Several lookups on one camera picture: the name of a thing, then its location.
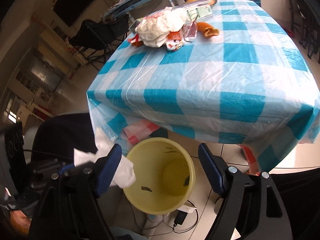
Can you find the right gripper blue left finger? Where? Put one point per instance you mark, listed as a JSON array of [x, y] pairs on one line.
[[104, 170]]

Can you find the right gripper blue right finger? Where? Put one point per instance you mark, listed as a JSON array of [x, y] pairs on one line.
[[214, 168]]

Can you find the white tissue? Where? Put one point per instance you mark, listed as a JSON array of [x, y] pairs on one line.
[[124, 176]]

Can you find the white plastic bag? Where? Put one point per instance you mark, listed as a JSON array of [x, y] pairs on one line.
[[154, 29]]

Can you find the clear plastic jar with label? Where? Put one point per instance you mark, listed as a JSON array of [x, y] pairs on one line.
[[198, 10]]

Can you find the red white snack bag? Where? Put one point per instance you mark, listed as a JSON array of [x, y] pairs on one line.
[[173, 41]]

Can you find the yellow trash bin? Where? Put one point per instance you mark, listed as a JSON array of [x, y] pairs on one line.
[[165, 176]]

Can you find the blue white checkered tablecloth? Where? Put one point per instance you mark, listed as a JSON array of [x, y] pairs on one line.
[[249, 86]]

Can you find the black folding camp chair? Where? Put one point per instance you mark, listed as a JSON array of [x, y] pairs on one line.
[[94, 39]]

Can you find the blue white study desk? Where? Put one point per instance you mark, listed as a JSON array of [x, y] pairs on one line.
[[121, 9]]

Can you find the black folded chair with clothes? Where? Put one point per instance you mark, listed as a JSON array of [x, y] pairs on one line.
[[304, 20]]

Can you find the black power adapter with cable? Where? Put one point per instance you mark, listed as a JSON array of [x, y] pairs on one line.
[[179, 219]]

